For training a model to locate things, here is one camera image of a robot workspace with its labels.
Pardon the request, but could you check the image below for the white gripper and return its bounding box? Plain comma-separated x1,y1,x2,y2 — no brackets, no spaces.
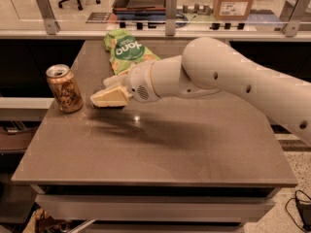
90,61,159,108

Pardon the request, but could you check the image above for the black rxbar chocolate bar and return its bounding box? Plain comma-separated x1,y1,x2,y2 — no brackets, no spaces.
93,105,125,110

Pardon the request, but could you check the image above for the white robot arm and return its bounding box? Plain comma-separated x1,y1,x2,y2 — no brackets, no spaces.
90,38,311,145

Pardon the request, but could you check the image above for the orange soda can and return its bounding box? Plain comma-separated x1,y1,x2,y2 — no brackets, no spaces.
46,64,84,113

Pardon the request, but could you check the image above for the green chip bag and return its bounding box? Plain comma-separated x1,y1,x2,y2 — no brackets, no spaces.
103,29,159,75

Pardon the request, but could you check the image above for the grey table drawer front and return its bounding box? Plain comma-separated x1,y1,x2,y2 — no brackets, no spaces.
36,195,274,223

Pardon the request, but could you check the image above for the cardboard box with label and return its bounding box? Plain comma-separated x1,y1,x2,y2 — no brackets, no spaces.
213,0,254,20

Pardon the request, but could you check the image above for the left metal glass post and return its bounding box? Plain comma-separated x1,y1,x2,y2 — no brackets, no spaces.
36,0,60,35

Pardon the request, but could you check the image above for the metal glass post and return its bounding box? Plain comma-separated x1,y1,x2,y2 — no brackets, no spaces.
36,0,60,35
280,0,311,37
165,0,177,36

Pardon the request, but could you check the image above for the middle metal glass post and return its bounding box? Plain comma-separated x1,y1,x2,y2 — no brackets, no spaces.
165,0,177,36

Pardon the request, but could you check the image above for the right metal glass post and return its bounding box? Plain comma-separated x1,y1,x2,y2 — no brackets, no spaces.
280,0,311,37

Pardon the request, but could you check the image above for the black cable and adapter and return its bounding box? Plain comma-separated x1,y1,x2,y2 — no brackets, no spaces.
284,189,311,233

